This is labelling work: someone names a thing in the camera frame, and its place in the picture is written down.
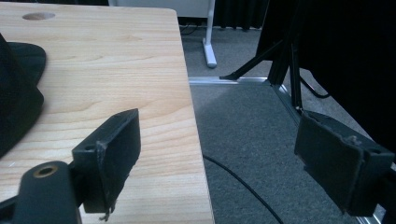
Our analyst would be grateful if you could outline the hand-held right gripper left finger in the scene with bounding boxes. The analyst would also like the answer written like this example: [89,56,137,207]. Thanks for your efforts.
[71,108,142,222]

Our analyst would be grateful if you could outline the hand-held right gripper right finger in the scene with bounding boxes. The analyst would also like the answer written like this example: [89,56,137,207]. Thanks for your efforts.
[293,110,396,217]

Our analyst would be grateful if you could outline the black curtain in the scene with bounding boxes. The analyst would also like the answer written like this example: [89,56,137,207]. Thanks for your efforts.
[255,0,396,153]

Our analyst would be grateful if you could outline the black hat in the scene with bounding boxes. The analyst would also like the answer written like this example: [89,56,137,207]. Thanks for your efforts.
[0,32,48,159]

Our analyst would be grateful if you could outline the black metal stand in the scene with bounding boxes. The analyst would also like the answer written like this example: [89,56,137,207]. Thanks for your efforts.
[219,29,304,112]

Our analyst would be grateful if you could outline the white desk leg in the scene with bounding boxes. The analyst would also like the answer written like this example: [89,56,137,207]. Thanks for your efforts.
[202,0,219,69]

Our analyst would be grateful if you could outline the white desk panel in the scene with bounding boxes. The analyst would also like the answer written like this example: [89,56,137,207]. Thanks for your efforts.
[107,0,216,19]

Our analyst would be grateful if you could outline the dark pleated curtain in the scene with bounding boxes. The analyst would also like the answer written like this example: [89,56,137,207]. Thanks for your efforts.
[214,0,269,31]

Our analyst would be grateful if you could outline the thin black cable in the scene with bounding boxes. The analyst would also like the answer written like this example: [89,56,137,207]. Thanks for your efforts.
[299,77,331,100]

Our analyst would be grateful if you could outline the black floor cable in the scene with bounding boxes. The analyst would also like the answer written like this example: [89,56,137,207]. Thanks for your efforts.
[202,154,285,224]

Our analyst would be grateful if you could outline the black cables under desk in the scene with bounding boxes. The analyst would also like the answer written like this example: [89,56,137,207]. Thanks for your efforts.
[178,21,206,35]

